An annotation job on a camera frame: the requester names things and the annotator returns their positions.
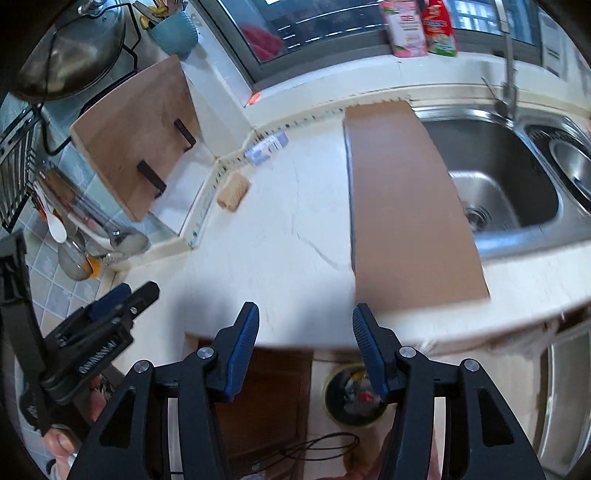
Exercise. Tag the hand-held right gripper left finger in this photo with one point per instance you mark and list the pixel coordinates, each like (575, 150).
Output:
(242, 350)

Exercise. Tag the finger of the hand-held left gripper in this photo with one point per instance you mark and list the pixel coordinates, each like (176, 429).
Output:
(145, 297)
(111, 300)

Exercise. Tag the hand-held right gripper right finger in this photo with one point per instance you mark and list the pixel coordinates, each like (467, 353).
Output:
(369, 350)

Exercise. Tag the round cream trash bin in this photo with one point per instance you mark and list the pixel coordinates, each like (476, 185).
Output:
(346, 401)

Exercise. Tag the person's left forearm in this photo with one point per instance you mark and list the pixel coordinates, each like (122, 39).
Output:
(62, 470)

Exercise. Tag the person's left hand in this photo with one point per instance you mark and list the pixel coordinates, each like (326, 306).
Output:
(64, 443)

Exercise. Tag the steel mesh strainer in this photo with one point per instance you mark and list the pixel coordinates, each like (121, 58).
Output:
(74, 265)

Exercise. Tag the hanging kitchen utensils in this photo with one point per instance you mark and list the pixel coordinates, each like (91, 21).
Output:
(129, 240)

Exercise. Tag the white rice paddle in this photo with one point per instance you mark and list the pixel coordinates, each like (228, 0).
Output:
(56, 230)

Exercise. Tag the brown cardboard sheet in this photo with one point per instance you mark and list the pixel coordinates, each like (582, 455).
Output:
(406, 207)

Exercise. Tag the wooden cutting board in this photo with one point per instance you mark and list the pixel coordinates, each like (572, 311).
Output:
(134, 124)

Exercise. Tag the blue and white pack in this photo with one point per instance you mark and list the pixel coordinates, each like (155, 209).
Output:
(265, 147)

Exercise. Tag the stainless steel built-in appliance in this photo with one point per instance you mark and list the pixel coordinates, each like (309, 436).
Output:
(568, 392)

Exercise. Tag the stainless steel sink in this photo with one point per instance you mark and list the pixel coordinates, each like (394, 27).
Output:
(498, 175)

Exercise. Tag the orange sticker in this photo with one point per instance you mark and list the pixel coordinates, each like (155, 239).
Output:
(254, 98)

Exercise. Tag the steel pot lid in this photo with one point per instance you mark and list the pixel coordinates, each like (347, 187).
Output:
(69, 55)

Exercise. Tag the teal utensil cup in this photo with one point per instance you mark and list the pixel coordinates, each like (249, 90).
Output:
(173, 34)

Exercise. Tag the steel bowl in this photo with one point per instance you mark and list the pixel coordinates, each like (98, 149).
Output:
(572, 170)

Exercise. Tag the steel faucet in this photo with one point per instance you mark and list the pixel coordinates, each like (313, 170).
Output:
(509, 69)

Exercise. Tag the pink dish soap bottle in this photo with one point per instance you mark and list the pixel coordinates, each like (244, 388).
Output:
(406, 32)

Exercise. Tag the red spray bottle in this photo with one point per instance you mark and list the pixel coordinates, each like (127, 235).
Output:
(438, 32)

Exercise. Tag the black board holder bracket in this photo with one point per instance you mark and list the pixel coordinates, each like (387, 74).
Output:
(152, 177)
(184, 134)

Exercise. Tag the grey window frame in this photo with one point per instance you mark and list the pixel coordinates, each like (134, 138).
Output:
(244, 55)

